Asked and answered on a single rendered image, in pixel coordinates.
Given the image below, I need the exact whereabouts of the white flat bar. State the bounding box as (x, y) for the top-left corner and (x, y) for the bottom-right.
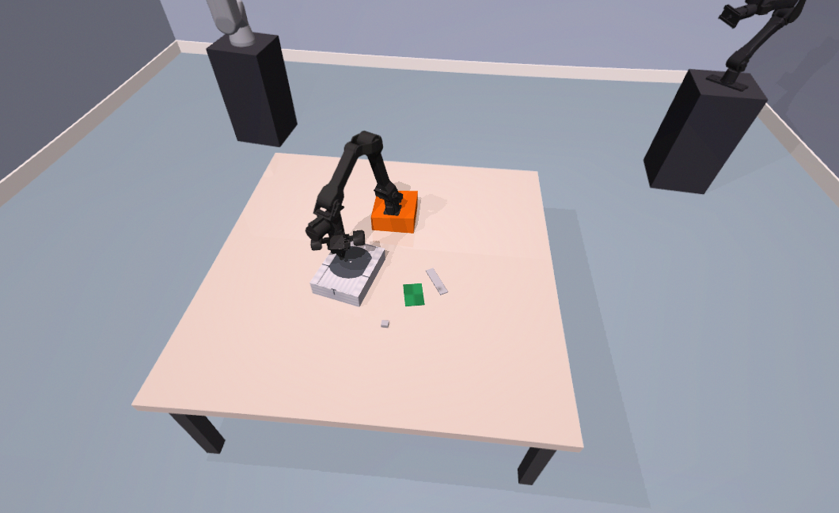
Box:
(426, 268), (448, 295)

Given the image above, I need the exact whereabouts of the green flat rectangular pad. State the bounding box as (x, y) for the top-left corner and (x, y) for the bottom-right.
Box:
(403, 283), (425, 306)

